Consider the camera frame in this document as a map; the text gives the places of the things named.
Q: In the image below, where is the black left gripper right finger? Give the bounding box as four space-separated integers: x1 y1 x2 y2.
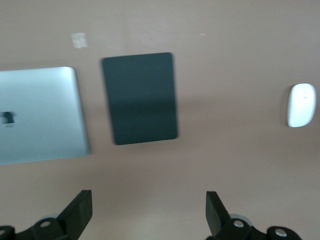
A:
205 190 270 240

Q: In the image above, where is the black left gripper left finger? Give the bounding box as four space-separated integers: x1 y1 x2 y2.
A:
14 189 93 240

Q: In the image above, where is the white computer mouse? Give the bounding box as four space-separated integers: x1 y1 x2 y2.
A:
286 83 317 129

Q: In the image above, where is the black mouse pad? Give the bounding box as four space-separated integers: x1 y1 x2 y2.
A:
101 51 180 146

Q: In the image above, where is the silver closed laptop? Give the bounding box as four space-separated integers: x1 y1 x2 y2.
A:
0 65 92 166

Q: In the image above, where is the clear tape piece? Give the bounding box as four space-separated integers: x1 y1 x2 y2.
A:
70 31 89 49

